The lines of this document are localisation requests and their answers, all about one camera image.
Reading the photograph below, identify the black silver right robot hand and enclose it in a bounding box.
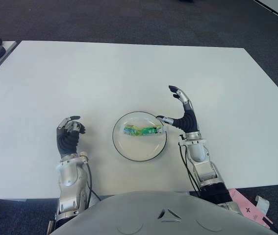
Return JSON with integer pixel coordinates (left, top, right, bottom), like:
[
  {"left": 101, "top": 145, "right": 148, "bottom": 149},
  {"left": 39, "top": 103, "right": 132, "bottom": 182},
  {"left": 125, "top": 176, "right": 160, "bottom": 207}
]
[{"left": 156, "top": 85, "right": 200, "bottom": 134}]

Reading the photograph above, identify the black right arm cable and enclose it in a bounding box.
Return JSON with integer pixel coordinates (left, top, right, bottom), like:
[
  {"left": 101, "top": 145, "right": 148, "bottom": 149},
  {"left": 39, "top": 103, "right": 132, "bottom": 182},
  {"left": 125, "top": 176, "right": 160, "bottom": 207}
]
[{"left": 177, "top": 141, "right": 201, "bottom": 196}]

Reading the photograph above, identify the white plate with black rim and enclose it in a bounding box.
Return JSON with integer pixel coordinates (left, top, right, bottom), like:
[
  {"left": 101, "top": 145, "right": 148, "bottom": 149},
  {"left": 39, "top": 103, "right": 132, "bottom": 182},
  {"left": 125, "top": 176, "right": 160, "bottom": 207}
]
[{"left": 112, "top": 111, "right": 168, "bottom": 162}]

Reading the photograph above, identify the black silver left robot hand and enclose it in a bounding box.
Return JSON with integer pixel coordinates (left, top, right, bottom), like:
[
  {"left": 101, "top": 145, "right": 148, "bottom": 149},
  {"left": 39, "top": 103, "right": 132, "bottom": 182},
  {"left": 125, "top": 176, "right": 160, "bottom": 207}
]
[{"left": 56, "top": 116, "right": 86, "bottom": 159}]

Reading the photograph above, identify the green snack packet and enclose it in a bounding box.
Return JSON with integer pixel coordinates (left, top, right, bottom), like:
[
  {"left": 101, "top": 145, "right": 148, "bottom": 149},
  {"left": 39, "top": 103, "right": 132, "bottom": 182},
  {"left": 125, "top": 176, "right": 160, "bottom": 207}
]
[{"left": 123, "top": 124, "right": 165, "bottom": 137}]

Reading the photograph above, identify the grey robot torso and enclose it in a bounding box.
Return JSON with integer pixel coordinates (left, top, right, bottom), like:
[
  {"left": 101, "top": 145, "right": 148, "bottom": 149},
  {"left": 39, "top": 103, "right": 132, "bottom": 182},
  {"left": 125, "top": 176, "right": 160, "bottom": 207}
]
[{"left": 50, "top": 190, "right": 278, "bottom": 235}]

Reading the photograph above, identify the white paper strip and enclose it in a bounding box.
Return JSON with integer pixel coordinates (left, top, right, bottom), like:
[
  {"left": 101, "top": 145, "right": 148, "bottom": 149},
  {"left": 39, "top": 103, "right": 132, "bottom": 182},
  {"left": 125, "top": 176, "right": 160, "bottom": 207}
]
[{"left": 255, "top": 195, "right": 270, "bottom": 214}]

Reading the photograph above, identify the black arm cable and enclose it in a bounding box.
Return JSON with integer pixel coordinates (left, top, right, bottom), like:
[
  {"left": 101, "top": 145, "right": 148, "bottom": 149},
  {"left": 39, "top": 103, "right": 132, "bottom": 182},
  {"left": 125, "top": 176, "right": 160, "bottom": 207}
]
[
  {"left": 177, "top": 141, "right": 201, "bottom": 196},
  {"left": 86, "top": 163, "right": 102, "bottom": 202}
]

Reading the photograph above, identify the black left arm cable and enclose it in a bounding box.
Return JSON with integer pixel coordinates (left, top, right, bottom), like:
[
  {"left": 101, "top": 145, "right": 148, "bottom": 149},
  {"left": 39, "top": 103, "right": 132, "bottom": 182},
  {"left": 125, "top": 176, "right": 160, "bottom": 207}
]
[{"left": 86, "top": 163, "right": 102, "bottom": 202}]

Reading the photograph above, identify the pink cardboard box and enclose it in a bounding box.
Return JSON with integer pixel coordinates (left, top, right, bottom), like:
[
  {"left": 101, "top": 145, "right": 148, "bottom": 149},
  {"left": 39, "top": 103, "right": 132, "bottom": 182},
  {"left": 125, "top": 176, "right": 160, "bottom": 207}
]
[{"left": 228, "top": 188, "right": 274, "bottom": 225}]

